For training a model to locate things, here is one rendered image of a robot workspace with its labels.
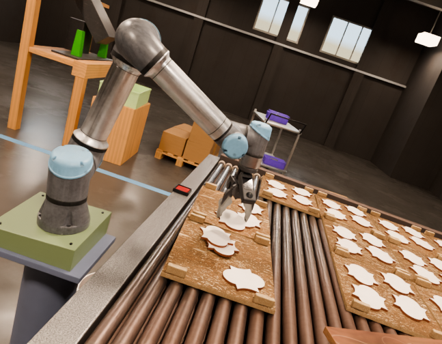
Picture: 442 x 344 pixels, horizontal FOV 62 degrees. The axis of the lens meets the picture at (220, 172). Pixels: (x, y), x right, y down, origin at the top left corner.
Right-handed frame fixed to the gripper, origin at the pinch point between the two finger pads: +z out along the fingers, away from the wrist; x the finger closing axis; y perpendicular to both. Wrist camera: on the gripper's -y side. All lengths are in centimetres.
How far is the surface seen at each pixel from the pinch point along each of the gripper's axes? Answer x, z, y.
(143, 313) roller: 29.7, 10.6, -38.4
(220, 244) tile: 3.4, 7.5, -5.3
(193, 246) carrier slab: 12.4, 10.0, -5.4
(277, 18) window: -345, -180, 1038
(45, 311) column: 54, 35, -14
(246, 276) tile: -3.0, 9.2, -19.8
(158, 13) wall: -6, -90, 1152
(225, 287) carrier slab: 5.2, 9.8, -25.4
